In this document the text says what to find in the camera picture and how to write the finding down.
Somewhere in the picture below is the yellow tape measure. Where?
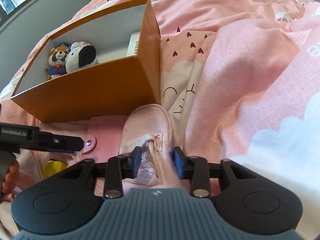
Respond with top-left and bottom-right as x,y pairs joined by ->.
43,159 -> 68,179

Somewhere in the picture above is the pink snap wallet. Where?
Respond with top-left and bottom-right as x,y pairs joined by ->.
69,115 -> 128,165

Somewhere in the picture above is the pink fabric pouch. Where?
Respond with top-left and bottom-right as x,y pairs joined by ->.
118,104 -> 190,193

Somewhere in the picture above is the red panda plush toy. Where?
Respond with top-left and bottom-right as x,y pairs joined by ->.
44,43 -> 69,80

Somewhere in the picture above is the white black-eared plush toy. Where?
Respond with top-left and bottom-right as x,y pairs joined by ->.
66,41 -> 98,74

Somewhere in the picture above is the long white cardboard box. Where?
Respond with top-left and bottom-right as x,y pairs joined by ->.
126,31 -> 140,56

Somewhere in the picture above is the person's left hand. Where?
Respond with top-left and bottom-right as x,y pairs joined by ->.
1,160 -> 20,193

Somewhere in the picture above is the orange storage box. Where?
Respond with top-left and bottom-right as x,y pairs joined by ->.
11,0 -> 161,123

